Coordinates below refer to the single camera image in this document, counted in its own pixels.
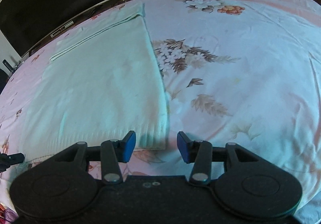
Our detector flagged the white knitted sweater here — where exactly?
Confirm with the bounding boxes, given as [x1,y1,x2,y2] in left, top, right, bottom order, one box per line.
[19,3,168,162]

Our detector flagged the black chair back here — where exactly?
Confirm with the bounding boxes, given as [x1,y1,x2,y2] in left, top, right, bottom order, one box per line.
[0,69,8,93]

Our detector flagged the dark cylindrical bottle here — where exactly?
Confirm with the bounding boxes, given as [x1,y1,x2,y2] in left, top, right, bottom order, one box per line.
[3,59,13,73]

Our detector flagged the pink floral bed sheet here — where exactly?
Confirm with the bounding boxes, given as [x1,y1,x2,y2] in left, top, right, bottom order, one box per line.
[0,0,321,224]

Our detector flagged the silver set-top box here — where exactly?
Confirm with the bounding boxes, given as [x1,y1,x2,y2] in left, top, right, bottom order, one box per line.
[50,20,74,38]

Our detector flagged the brown wooden tv cabinet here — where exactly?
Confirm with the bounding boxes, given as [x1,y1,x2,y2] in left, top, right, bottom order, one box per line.
[1,0,131,76]

